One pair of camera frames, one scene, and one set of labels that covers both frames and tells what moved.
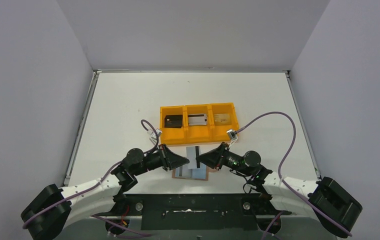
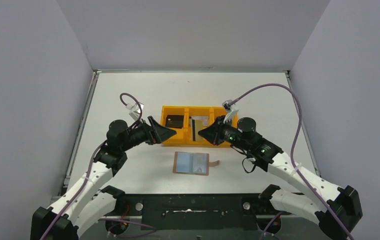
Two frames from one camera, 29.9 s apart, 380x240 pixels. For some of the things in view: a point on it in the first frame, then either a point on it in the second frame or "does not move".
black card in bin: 173,121 does not move
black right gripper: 214,158 → 214,133
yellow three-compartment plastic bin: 199,123 does not move
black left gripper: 164,157 → 151,131
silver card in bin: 197,119 does not move
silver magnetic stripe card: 192,153 → 196,125
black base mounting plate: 193,212 does not move
